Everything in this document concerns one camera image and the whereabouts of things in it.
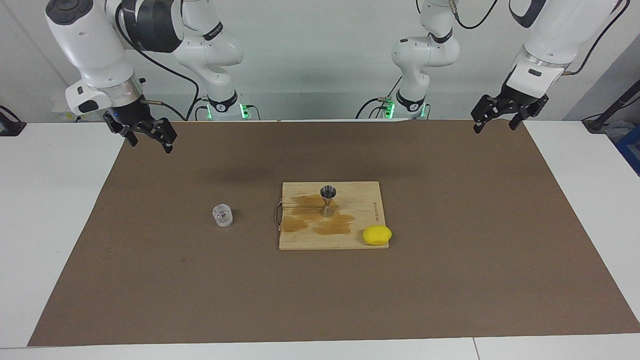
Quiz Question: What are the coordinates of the black base cable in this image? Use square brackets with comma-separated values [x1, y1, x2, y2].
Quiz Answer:
[355, 72, 403, 120]
[185, 96, 211, 122]

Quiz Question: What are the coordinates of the brown table mat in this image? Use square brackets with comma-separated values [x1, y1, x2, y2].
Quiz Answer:
[27, 119, 640, 347]

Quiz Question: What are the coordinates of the black table clamp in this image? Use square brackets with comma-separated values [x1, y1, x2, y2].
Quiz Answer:
[0, 105, 27, 137]

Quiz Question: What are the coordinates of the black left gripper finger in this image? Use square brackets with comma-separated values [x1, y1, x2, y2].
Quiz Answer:
[471, 95, 503, 134]
[509, 96, 549, 131]

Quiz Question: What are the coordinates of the steel double jigger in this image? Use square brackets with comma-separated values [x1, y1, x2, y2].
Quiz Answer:
[320, 185, 337, 218]

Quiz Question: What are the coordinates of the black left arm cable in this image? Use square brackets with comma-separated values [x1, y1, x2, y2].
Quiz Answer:
[450, 0, 631, 76]

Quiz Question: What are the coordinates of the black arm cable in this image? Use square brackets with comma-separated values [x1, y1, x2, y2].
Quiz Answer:
[450, 0, 631, 76]
[115, 0, 201, 122]

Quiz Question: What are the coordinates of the black stand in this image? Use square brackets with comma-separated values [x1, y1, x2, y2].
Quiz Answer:
[582, 80, 640, 133]

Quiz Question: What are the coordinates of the yellow lemon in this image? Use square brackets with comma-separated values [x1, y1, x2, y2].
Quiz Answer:
[362, 225, 393, 247]

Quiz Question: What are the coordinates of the wooden cutting board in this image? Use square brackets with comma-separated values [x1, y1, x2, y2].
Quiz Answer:
[274, 181, 390, 251]

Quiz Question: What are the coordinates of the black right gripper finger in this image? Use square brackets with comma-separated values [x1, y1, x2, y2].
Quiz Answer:
[103, 112, 139, 148]
[142, 117, 178, 154]

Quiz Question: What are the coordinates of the white wall socket box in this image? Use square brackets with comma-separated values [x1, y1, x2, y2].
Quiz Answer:
[51, 97, 108, 122]

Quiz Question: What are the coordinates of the clear glass cup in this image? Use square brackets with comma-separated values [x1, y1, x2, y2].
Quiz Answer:
[212, 203, 234, 228]

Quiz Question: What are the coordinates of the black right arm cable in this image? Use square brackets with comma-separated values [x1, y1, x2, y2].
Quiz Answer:
[115, 0, 201, 122]

